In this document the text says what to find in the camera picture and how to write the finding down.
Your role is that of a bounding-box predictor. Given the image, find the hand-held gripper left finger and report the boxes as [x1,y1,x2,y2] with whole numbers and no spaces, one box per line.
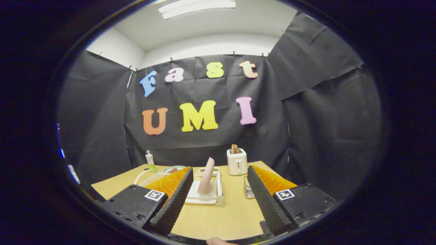
[101,167,194,238]

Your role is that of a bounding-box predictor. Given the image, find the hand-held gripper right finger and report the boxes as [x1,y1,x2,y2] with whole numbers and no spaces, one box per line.
[247,165,338,237]

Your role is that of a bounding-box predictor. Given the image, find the white wire dish rack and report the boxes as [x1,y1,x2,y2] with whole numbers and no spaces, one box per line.
[134,167,224,207]

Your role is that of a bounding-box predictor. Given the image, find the metal wire basket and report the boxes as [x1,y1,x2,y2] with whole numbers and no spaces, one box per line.
[244,175,256,199]

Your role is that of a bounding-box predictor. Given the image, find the pink plate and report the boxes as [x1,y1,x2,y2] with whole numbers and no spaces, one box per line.
[198,157,215,195]

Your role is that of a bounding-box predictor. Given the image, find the white toaster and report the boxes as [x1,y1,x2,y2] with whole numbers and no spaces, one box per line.
[227,148,248,176]

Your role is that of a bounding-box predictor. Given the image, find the clear bottle with green liquid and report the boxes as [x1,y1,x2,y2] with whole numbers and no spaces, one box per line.
[145,150,156,173]

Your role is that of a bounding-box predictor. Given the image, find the black backdrop cloth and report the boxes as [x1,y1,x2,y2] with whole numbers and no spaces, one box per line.
[56,12,382,201]

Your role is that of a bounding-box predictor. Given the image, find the ceiling light panel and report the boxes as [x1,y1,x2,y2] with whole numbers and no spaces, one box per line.
[158,0,236,20]

